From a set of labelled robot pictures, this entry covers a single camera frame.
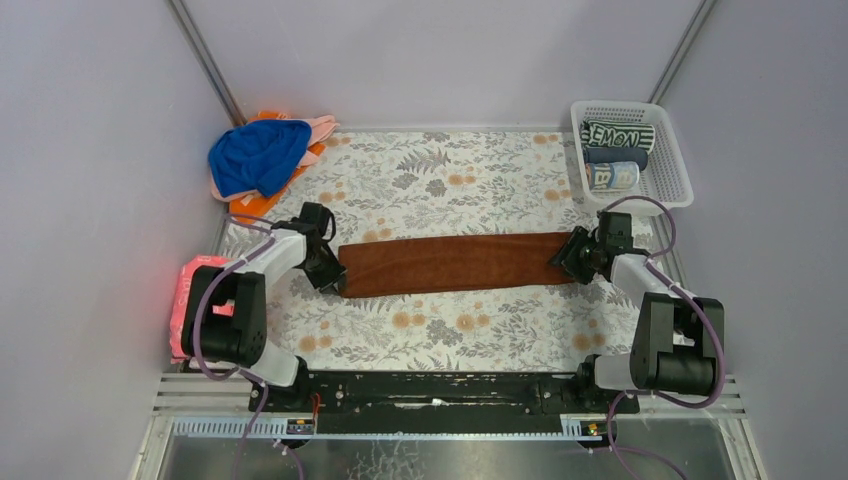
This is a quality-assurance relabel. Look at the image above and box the orange blue rabbit towel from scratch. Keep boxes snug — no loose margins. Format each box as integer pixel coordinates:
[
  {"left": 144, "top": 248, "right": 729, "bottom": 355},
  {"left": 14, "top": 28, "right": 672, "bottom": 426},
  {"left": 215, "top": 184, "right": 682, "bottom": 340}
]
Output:
[{"left": 585, "top": 161, "right": 641, "bottom": 192}]

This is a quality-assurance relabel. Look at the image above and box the brown towel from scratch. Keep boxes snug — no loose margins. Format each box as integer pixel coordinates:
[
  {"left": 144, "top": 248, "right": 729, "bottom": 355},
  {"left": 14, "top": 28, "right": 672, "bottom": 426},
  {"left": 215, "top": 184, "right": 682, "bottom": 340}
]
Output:
[{"left": 338, "top": 232, "right": 573, "bottom": 299}]

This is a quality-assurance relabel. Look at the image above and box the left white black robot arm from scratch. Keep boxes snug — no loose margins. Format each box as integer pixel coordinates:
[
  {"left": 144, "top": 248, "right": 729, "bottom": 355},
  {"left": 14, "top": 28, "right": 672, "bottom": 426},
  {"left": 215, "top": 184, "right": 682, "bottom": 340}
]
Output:
[{"left": 181, "top": 202, "right": 346, "bottom": 388}]

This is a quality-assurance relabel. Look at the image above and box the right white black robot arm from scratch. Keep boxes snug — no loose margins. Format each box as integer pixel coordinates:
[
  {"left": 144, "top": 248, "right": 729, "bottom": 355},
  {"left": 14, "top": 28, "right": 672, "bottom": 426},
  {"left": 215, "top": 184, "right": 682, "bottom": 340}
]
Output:
[{"left": 549, "top": 212, "right": 724, "bottom": 398}]

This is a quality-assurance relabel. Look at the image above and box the floral table mat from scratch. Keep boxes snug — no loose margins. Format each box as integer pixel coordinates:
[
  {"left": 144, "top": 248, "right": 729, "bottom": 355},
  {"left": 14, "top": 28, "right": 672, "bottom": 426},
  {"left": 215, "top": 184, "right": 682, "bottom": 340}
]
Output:
[{"left": 268, "top": 132, "right": 638, "bottom": 371}]

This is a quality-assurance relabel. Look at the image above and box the white plastic basket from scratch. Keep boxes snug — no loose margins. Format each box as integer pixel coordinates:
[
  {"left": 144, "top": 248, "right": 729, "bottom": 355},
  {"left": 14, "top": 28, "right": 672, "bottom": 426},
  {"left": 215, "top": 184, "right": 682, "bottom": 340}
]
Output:
[{"left": 570, "top": 100, "right": 694, "bottom": 212}]

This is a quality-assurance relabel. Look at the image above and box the dark blue rolled towel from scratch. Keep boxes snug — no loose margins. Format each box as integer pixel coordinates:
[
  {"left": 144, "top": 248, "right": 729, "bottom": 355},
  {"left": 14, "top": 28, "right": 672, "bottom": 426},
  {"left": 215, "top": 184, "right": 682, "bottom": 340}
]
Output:
[{"left": 583, "top": 147, "right": 649, "bottom": 171}]

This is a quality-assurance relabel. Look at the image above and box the striped lemon rolled towel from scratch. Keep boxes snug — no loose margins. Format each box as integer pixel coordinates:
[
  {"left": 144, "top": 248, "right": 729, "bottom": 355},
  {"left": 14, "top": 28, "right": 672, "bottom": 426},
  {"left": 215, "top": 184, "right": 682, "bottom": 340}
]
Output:
[{"left": 580, "top": 119, "right": 656, "bottom": 154}]

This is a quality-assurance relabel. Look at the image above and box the pink patterned towel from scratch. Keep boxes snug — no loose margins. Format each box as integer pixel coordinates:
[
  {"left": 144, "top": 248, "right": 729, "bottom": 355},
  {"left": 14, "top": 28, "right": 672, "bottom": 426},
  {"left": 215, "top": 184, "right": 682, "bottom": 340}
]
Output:
[{"left": 169, "top": 256, "right": 267, "bottom": 366}]

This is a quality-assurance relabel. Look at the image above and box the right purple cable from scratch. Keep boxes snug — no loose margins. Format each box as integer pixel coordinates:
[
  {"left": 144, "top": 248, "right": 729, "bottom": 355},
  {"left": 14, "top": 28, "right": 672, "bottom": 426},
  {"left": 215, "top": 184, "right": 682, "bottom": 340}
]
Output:
[{"left": 596, "top": 195, "right": 728, "bottom": 480}]

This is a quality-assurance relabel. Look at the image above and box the purple cable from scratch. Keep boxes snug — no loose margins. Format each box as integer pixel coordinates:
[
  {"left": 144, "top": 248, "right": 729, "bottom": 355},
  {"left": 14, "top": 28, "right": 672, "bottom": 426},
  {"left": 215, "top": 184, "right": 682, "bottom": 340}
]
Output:
[
  {"left": 192, "top": 213, "right": 276, "bottom": 480},
  {"left": 596, "top": 195, "right": 728, "bottom": 480}
]

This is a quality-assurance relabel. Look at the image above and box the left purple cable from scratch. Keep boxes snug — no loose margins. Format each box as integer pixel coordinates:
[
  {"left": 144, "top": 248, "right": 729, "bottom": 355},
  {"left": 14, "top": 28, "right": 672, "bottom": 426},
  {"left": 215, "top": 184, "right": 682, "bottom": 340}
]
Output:
[{"left": 192, "top": 213, "right": 276, "bottom": 480}]

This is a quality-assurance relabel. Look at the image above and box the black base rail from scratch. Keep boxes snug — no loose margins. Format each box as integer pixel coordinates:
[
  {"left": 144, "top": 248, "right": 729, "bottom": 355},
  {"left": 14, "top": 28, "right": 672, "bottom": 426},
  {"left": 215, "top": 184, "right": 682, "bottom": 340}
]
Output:
[{"left": 248, "top": 370, "right": 640, "bottom": 435}]

